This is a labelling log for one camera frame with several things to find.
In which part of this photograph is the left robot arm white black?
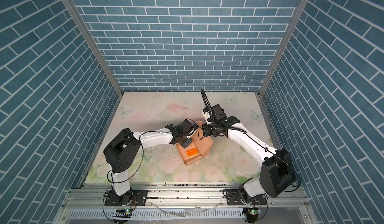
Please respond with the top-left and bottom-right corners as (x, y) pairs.
(104, 125), (196, 197)

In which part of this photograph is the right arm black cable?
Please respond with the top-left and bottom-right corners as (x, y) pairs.
(200, 88), (302, 193)

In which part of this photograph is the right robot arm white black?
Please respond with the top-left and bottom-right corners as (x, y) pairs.
(202, 116), (297, 204)

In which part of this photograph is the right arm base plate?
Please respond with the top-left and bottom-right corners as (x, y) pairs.
(222, 189), (267, 206)

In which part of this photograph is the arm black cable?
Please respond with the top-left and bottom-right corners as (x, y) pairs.
(106, 130), (169, 185)
(200, 88), (302, 193)

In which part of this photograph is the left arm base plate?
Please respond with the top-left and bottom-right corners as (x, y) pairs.
(104, 190), (148, 207)

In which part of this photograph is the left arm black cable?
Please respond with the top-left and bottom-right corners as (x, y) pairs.
(106, 130), (169, 185)

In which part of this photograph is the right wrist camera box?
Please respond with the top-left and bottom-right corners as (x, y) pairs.
(202, 104), (227, 125)

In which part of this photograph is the pink cardboard paper box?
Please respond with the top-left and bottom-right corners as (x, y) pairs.
(177, 120), (213, 166)

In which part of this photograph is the small orange tag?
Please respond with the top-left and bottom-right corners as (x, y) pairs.
(186, 148), (199, 157)

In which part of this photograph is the aluminium front rail frame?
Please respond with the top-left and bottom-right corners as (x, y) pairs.
(54, 184), (316, 224)

